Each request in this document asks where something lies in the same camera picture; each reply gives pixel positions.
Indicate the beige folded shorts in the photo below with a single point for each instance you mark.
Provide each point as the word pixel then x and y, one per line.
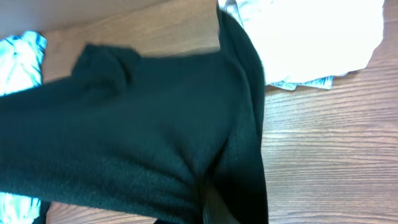
pixel 300 41

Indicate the light blue shirt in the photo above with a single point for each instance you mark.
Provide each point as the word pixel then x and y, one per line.
pixel 21 60

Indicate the black shirt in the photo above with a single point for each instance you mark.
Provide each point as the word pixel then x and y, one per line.
pixel 140 134

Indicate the blue patterned folded garment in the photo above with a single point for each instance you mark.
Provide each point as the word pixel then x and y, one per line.
pixel 321 83

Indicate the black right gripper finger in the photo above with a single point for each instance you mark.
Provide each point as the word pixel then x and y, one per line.
pixel 215 210

